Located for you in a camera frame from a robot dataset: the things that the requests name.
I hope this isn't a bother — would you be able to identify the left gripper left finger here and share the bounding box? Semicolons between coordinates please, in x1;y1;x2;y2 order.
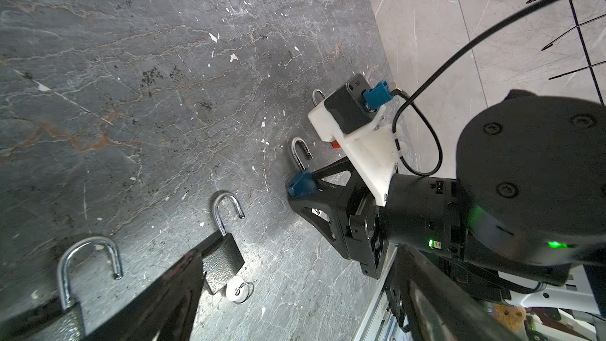
85;234;213;340

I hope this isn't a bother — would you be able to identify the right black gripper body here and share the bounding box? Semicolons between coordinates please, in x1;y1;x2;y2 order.
335;172;389;279

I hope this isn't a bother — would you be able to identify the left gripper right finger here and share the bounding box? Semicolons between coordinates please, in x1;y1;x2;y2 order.
384;246;517;340

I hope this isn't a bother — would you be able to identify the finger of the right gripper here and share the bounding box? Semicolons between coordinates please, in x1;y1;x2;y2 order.
302;158;357;194
288;192;362;259

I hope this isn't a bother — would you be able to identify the blue padlock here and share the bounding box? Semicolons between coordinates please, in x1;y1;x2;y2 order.
287;137;319;197

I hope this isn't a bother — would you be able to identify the red padlock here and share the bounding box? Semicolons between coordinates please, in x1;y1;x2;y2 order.
312;89;341;149

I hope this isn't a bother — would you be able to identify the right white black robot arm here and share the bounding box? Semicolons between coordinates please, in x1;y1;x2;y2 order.
287;90;605;314

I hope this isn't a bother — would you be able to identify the black padlock middle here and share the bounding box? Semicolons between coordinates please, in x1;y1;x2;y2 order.
203;191;255;304

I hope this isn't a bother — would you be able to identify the black padlock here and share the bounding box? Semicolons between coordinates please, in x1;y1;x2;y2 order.
0;235;125;341
203;191;255;304

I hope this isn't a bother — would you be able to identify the black padlock left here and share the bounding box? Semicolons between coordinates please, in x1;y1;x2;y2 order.
0;235;125;341

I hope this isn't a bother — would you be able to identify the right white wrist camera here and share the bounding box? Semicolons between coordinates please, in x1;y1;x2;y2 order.
308;74;399;207

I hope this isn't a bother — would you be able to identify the black wire hook rack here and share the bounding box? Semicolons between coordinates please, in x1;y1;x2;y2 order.
523;0;605;104

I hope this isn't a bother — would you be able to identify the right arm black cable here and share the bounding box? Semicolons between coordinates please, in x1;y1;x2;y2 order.
390;0;606;177

